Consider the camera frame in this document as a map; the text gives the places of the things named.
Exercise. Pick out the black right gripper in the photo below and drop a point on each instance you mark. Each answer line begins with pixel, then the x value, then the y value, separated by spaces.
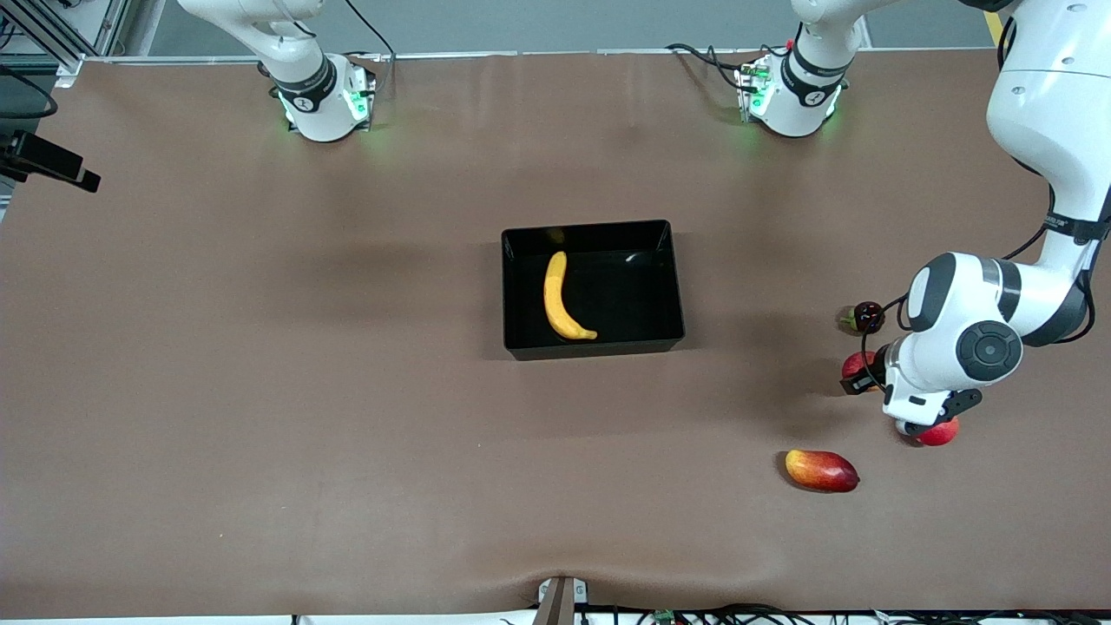
pixel 50 158

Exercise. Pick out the small red yellow apple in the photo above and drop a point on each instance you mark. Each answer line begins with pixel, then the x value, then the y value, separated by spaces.
pixel 855 363

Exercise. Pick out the black plastic box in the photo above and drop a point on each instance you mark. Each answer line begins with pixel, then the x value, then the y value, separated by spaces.
pixel 625 317

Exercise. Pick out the yellow banana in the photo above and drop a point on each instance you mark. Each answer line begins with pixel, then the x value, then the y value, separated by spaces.
pixel 555 304

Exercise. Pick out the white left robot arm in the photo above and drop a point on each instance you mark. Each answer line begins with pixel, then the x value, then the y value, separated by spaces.
pixel 1041 121

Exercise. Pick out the dark purple mangosteen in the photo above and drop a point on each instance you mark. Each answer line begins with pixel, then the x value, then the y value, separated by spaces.
pixel 866 318

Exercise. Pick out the red pomegranate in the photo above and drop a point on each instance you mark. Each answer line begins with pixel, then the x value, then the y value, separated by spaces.
pixel 942 433

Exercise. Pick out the red yellow mango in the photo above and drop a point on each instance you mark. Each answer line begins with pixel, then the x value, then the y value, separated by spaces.
pixel 820 470

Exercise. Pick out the small green circuit board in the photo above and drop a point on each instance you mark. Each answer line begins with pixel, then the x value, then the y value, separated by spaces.
pixel 664 616

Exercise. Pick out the brown table cover mat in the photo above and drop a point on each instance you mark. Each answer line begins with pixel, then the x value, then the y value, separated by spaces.
pixel 347 434

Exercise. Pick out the aluminium frame with black struts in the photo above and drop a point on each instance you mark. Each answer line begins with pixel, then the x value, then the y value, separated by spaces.
pixel 108 22

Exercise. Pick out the silver table edge rail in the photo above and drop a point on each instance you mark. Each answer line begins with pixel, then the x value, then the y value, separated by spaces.
pixel 521 55

